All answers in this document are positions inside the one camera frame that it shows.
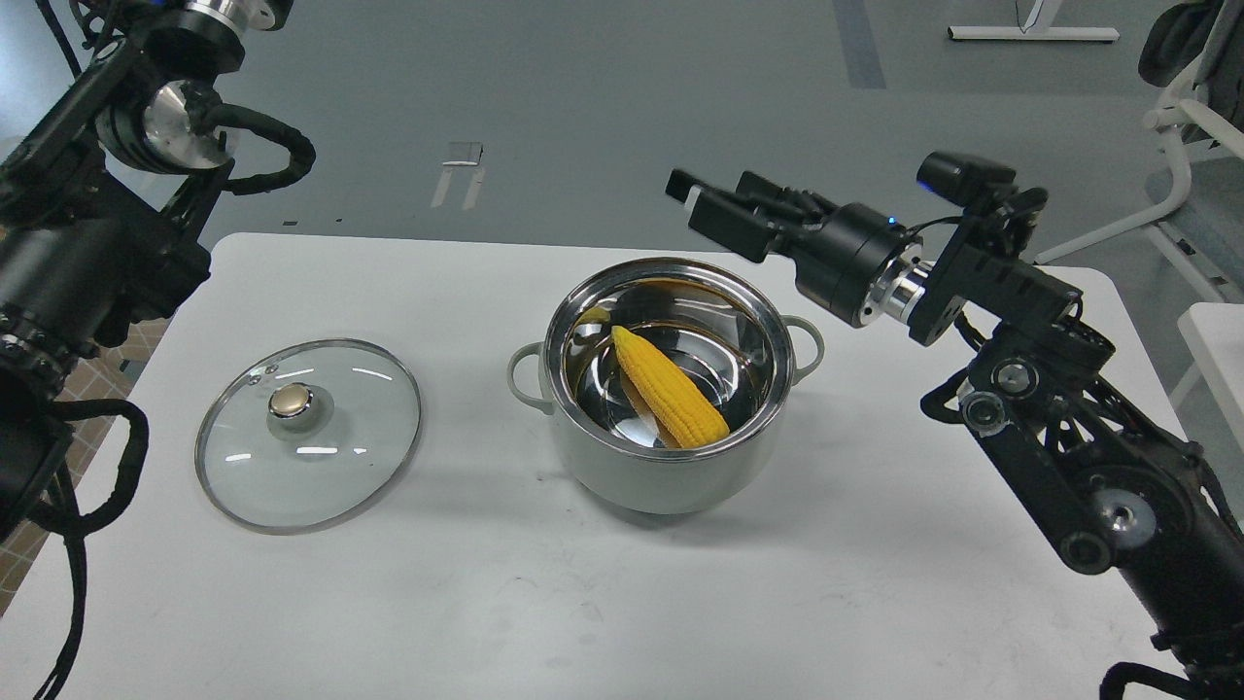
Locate white metal cooking pot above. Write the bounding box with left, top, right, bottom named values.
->
left=506, top=257, right=826, bottom=515

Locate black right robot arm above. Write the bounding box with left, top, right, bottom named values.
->
left=666, top=152, right=1243, bottom=699

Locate white desk frame foot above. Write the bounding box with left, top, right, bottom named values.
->
left=945, top=1, right=1121, bottom=44

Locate glass pot lid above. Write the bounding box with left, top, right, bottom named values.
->
left=194, top=338, right=423, bottom=536

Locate brown checkered cloth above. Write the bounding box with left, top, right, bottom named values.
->
left=0, top=316, right=170, bottom=615

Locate white side table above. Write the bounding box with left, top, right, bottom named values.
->
left=1168, top=301, right=1243, bottom=444

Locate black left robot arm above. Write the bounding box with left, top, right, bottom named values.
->
left=1, top=1, right=316, bottom=699

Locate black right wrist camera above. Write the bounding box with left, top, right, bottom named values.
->
left=916, top=150, right=1015, bottom=208

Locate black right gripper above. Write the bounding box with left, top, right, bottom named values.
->
left=666, top=168, right=923, bottom=329

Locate yellow corn cob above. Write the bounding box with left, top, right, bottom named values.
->
left=610, top=325, right=731, bottom=449

